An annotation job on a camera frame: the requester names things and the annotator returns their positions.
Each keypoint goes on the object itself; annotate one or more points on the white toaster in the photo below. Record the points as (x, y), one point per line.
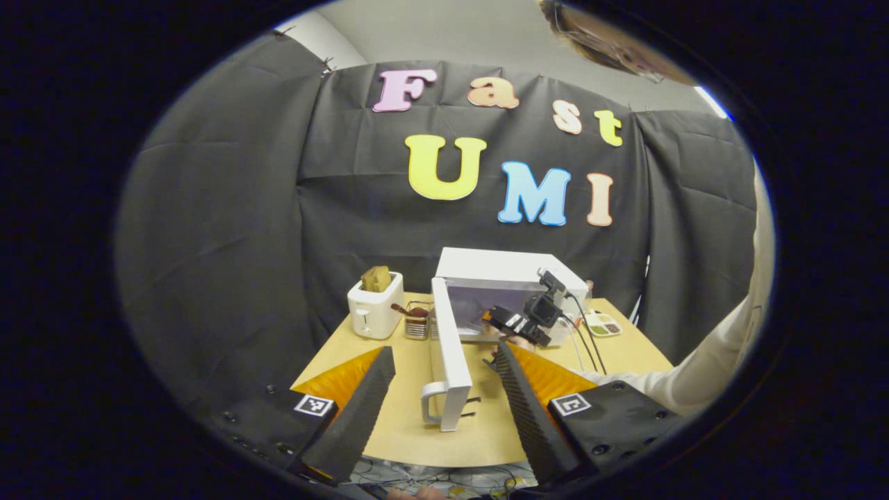
(375, 316)

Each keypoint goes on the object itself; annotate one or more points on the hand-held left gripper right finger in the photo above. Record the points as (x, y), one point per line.
(531, 417)

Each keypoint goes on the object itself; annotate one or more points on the brown spoon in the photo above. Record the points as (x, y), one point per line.
(413, 311)

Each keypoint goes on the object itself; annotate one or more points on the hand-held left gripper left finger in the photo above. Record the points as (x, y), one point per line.
(358, 417)

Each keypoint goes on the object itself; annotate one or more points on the brown bread slice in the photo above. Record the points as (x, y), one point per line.
(376, 279)

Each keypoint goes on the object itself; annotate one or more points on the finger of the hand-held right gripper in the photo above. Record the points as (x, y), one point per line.
(507, 321)

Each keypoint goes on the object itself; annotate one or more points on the black backdrop cloth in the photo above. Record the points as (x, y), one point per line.
(229, 243)

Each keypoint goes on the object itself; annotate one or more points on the white microwave oven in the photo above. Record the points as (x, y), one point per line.
(507, 267)

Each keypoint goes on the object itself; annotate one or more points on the white divided dish of beans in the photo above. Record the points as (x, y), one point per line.
(604, 325)

